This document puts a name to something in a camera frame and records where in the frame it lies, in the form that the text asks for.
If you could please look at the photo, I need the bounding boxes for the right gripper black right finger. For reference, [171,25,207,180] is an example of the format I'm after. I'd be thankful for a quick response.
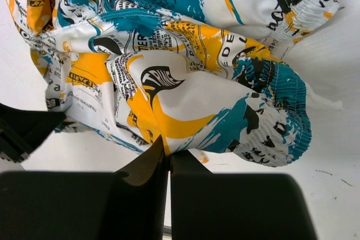
[170,151,317,239]

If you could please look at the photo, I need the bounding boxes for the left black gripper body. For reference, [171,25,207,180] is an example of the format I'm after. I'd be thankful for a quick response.
[1,104,65,163]

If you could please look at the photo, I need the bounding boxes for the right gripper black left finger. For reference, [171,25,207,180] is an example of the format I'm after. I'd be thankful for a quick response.
[1,138,168,239]

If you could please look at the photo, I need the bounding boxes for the colourful printed shorts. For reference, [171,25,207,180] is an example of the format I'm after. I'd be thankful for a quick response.
[6,0,341,167]

